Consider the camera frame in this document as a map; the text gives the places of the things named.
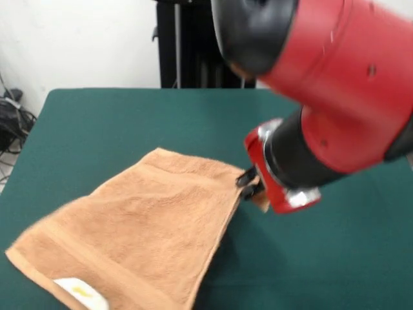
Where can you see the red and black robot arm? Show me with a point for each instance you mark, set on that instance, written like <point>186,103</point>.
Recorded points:
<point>338,97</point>

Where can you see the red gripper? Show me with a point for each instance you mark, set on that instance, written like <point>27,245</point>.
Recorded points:
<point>258,151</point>

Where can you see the grey stand base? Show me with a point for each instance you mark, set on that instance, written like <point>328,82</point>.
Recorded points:
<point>14,94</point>

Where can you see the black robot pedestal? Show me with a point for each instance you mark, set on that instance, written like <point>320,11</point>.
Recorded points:
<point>193,48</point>

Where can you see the orange terry towel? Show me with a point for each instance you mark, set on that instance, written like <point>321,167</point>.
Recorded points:
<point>145,226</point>

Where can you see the dark green table cloth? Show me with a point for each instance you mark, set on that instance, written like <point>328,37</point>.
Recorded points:
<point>96,129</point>

